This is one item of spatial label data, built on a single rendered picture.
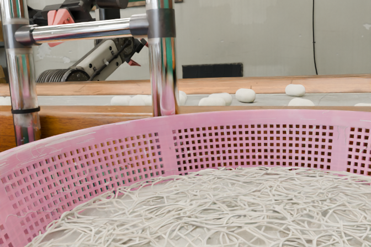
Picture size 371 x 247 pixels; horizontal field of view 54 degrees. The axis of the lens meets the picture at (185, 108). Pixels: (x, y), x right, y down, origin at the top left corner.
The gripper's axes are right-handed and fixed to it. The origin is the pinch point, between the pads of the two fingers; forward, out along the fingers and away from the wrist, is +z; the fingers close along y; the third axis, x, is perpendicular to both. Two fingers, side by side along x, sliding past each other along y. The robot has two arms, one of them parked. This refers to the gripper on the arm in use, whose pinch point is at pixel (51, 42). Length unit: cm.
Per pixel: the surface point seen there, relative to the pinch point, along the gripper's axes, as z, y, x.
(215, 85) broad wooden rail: 3.1, 33.1, 10.9
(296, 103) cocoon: 22, 50, -5
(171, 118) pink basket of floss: 34, 42, -16
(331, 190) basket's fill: 39, 53, -16
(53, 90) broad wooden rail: 3.3, -4.8, 10.8
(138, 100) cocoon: 20.0, 28.8, -3.5
